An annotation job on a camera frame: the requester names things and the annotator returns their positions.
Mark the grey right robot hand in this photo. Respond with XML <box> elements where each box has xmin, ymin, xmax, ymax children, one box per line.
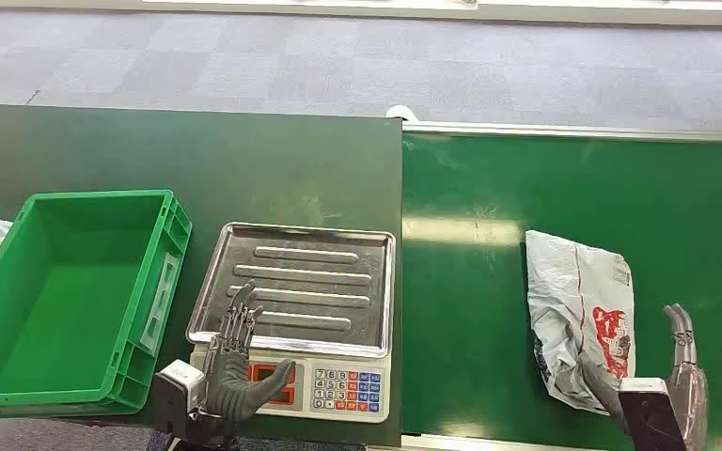
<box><xmin>575</xmin><ymin>303</ymin><xmax>710</xmax><ymax>451</ymax></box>

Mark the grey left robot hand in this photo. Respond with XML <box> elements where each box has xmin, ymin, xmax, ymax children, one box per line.
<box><xmin>201</xmin><ymin>280</ymin><xmax>298</xmax><ymax>425</ymax></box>

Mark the grey plastic mailer package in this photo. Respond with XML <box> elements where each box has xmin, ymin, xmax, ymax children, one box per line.
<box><xmin>525</xmin><ymin>229</ymin><xmax>637</xmax><ymax>416</ymax></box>

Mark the green conveyor belt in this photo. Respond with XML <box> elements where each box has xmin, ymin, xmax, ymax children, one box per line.
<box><xmin>400</xmin><ymin>132</ymin><xmax>722</xmax><ymax>451</ymax></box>

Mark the white round conveyor cap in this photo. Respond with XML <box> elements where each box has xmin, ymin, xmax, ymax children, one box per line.
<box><xmin>386</xmin><ymin>104</ymin><xmax>421</xmax><ymax>123</ymax></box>

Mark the white electronic scale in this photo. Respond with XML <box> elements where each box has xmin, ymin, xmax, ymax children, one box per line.
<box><xmin>185</xmin><ymin>222</ymin><xmax>398</xmax><ymax>425</ymax></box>

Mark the steel scale tray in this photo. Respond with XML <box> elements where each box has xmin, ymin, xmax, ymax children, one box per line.
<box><xmin>185</xmin><ymin>222</ymin><xmax>398</xmax><ymax>361</ymax></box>

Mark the green plastic crate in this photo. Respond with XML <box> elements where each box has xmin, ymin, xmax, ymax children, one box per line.
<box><xmin>0</xmin><ymin>189</ymin><xmax>194</xmax><ymax>419</ymax></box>

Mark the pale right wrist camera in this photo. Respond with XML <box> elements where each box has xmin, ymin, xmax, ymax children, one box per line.
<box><xmin>617</xmin><ymin>377</ymin><xmax>690</xmax><ymax>451</ymax></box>

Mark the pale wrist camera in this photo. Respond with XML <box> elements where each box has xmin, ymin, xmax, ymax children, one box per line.
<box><xmin>151</xmin><ymin>359</ymin><xmax>208</xmax><ymax>432</ymax></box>
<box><xmin>617</xmin><ymin>377</ymin><xmax>690</xmax><ymax>451</ymax></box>

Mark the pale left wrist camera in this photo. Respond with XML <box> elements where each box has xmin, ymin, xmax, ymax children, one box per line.
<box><xmin>151</xmin><ymin>359</ymin><xmax>208</xmax><ymax>432</ymax></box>

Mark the silver conveyor frame rail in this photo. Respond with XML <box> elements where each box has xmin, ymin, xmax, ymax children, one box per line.
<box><xmin>367</xmin><ymin>434</ymin><xmax>627</xmax><ymax>451</ymax></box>
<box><xmin>402</xmin><ymin>120</ymin><xmax>722</xmax><ymax>145</ymax></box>

